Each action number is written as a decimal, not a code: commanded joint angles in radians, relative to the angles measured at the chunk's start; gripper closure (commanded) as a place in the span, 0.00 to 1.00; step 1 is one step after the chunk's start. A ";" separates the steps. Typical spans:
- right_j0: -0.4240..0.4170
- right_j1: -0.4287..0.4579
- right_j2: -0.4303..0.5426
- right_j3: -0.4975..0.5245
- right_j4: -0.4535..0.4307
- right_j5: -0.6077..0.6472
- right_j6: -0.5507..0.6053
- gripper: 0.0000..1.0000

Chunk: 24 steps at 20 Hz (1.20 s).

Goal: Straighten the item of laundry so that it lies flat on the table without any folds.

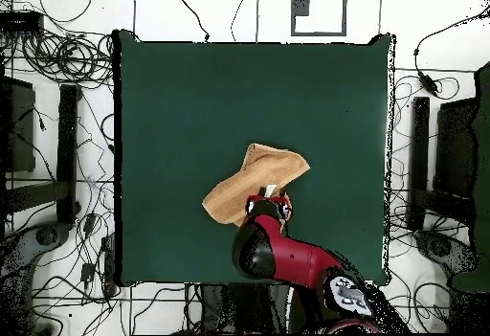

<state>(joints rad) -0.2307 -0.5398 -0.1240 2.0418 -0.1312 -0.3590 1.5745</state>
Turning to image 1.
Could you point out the tan towel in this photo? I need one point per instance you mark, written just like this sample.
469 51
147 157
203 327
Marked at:
268 167

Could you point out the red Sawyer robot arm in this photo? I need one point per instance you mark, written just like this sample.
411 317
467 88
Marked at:
298 259

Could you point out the black flat box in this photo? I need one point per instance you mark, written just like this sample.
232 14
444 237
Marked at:
19 129
455 144

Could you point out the dark green tablecloth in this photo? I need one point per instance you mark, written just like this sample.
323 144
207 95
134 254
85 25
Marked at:
191 102

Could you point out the black stand bar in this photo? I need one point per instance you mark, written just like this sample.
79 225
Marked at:
68 140
420 140

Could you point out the grey stand base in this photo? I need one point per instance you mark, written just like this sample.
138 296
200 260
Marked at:
440 248
46 236

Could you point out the small grey box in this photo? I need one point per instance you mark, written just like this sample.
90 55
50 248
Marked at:
301 5

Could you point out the green cloth covered furniture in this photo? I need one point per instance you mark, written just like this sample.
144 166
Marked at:
483 160

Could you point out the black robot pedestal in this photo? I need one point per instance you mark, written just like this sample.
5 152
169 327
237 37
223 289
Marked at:
245 309

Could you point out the grey square frame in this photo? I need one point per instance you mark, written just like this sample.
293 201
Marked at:
317 34

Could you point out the black network switch box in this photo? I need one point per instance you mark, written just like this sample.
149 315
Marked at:
21 24

